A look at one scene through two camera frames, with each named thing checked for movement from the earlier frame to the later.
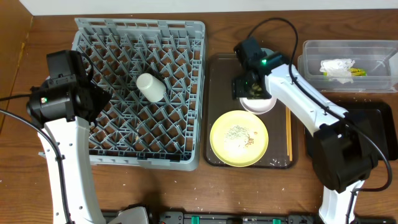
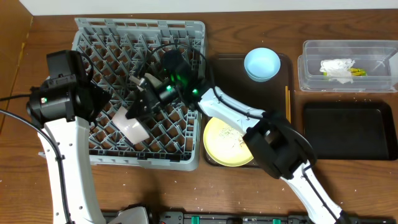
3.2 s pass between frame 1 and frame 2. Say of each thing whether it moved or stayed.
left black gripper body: stayed
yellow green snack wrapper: stayed
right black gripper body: moved
